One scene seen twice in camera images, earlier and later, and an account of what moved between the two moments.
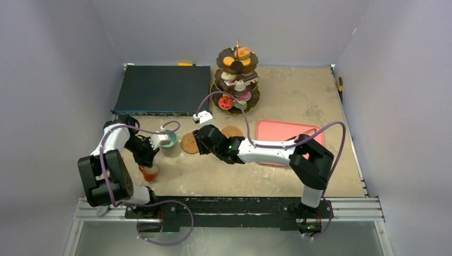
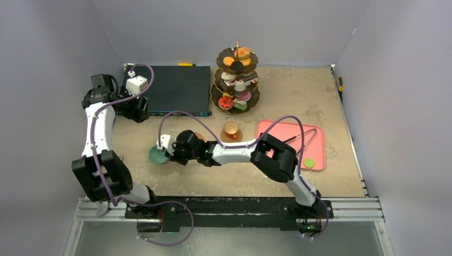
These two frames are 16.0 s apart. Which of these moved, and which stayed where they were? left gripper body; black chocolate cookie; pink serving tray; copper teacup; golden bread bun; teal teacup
Moved: teal teacup; copper teacup; left gripper body
Stayed: golden bread bun; pink serving tray; black chocolate cookie
